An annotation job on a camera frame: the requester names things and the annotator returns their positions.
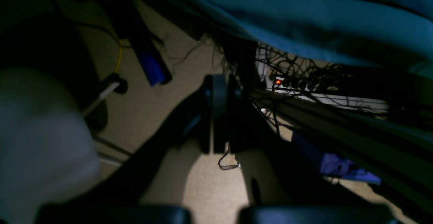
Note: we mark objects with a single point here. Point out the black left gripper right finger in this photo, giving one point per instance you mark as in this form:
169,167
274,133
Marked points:
282,185

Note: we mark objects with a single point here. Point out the white and black shoe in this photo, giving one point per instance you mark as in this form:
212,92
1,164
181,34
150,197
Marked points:
47,151

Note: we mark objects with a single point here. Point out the teal table cloth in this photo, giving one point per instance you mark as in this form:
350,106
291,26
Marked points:
395,34

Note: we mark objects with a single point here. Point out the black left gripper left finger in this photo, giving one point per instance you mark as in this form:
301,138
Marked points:
148,188

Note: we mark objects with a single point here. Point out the white power strip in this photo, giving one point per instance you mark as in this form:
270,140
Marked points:
306,80

